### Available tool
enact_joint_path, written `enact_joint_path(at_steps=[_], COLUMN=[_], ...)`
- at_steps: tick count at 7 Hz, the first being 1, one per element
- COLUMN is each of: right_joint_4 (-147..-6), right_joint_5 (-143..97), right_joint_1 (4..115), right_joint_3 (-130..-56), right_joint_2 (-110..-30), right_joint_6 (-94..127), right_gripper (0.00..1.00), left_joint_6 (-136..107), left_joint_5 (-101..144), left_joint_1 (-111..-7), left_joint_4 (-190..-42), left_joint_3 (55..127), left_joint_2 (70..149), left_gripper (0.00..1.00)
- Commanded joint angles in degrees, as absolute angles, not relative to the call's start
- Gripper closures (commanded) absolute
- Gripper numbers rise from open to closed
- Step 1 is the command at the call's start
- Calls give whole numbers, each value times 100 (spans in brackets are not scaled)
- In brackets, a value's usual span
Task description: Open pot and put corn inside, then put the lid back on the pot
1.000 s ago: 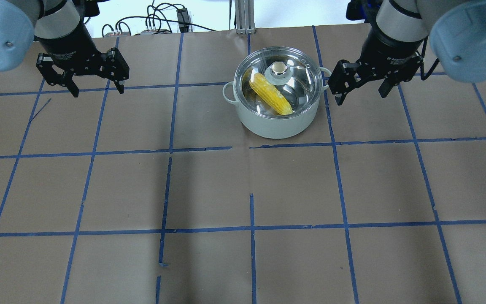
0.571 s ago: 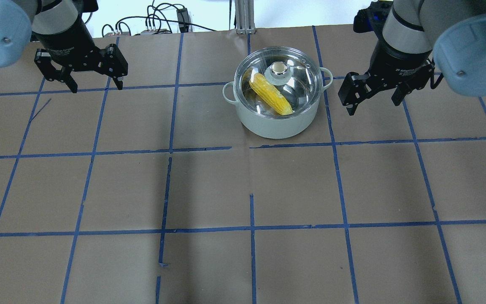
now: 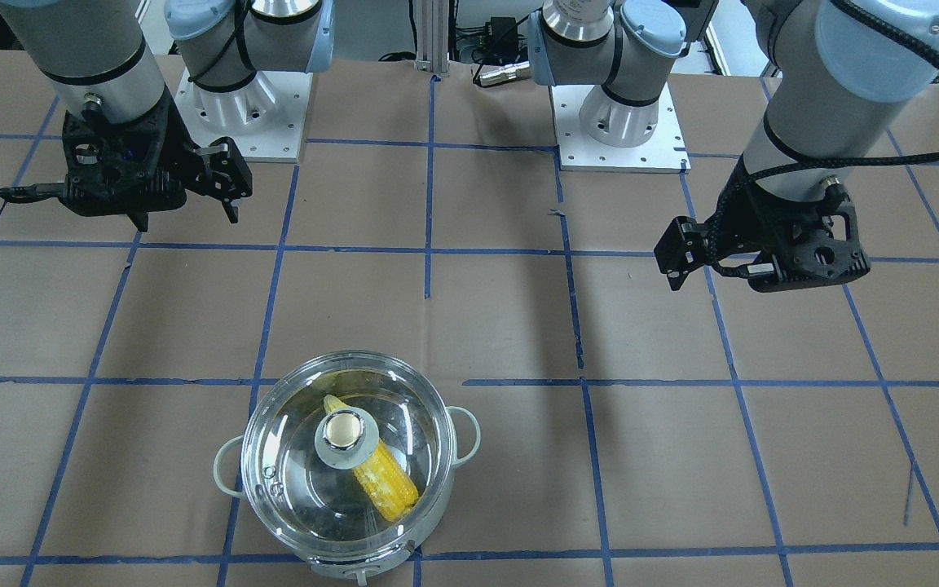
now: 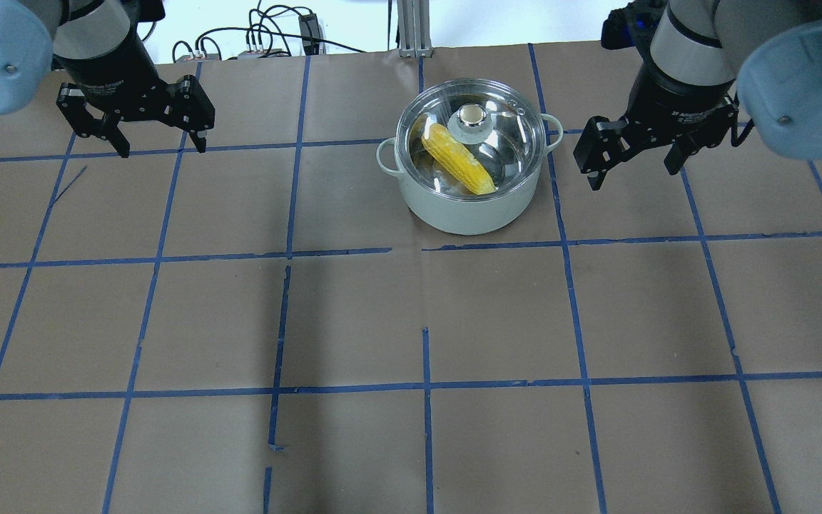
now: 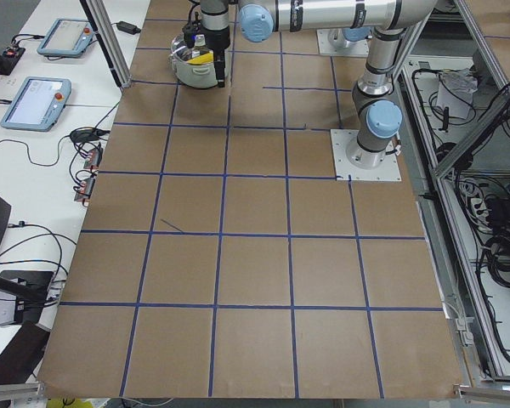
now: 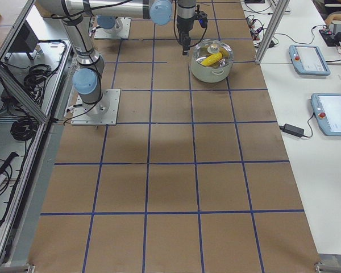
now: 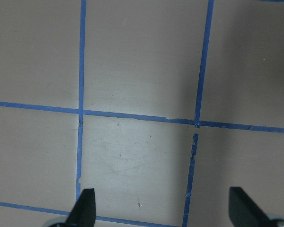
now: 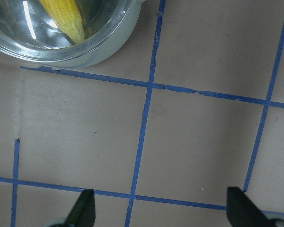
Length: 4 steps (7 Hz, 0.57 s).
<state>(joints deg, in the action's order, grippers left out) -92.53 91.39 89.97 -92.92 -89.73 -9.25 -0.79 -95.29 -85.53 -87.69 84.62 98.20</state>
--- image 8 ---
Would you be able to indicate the yellow corn cob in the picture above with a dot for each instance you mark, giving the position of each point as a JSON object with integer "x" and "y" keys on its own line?
{"x": 66, "y": 15}

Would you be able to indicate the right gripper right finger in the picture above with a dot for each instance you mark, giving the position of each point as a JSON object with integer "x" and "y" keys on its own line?
{"x": 242, "y": 212}

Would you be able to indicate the glass pot lid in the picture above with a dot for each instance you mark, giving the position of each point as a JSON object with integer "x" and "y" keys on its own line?
{"x": 56, "y": 26}

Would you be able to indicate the pale green steel pot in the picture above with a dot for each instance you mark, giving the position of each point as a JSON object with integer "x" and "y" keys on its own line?
{"x": 97, "y": 42}

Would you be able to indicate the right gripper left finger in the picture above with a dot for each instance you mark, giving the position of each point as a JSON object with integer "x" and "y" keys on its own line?
{"x": 83, "y": 213}

